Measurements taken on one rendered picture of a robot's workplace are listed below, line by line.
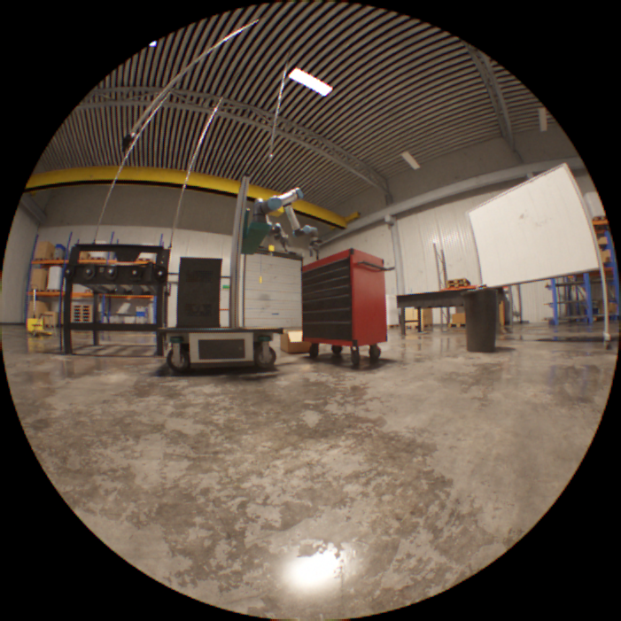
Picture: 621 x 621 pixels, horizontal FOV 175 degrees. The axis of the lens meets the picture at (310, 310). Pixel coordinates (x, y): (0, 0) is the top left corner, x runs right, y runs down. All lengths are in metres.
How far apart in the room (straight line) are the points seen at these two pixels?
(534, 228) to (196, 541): 3.29
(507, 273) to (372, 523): 2.97
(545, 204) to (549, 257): 0.64
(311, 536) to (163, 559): 0.25
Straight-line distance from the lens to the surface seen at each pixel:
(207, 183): 9.59
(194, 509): 0.49
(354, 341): 1.57
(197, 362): 1.48
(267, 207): 1.71
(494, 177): 10.19
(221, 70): 8.81
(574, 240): 2.92
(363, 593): 0.38
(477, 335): 2.26
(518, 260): 3.04
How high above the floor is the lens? 0.37
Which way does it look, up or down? 3 degrees up
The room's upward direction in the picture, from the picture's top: 1 degrees counter-clockwise
